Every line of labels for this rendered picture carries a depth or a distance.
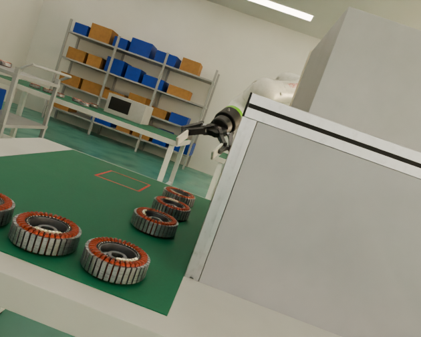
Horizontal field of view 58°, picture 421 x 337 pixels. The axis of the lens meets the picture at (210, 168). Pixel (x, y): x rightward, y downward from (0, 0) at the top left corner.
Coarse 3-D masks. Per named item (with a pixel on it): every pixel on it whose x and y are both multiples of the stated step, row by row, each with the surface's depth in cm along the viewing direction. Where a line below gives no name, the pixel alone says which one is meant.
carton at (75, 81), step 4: (64, 72) 744; (60, 76) 746; (64, 76) 745; (72, 76) 743; (76, 76) 742; (64, 80) 746; (68, 80) 745; (72, 80) 744; (76, 80) 743; (80, 80) 745; (68, 84) 745; (72, 84) 744; (76, 84) 743; (80, 84) 751
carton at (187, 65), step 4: (184, 60) 721; (188, 60) 721; (192, 60) 720; (184, 64) 722; (188, 64) 721; (192, 64) 721; (196, 64) 720; (200, 64) 722; (180, 68) 723; (184, 68) 723; (188, 68) 722; (192, 68) 722; (196, 68) 721; (200, 68) 740; (192, 72) 722; (196, 72) 722; (200, 72) 760
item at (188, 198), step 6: (162, 192) 126; (168, 192) 123; (174, 192) 123; (180, 192) 130; (186, 192) 130; (174, 198) 122; (180, 198) 122; (186, 198) 123; (192, 198) 125; (186, 204) 123; (192, 204) 125
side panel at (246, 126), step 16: (240, 128) 69; (240, 144) 70; (240, 160) 69; (224, 176) 70; (224, 192) 71; (208, 208) 71; (224, 208) 70; (208, 224) 71; (208, 240) 71; (192, 256) 72; (192, 272) 73
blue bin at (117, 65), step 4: (108, 56) 732; (108, 60) 733; (116, 60) 731; (120, 60) 730; (108, 64) 733; (112, 64) 732; (116, 64) 731; (120, 64) 730; (124, 64) 732; (128, 64) 751; (104, 68) 735; (112, 68) 733; (116, 68) 732; (120, 68) 731; (124, 68) 739; (112, 72) 734; (116, 72) 732; (120, 72) 732; (124, 72) 746
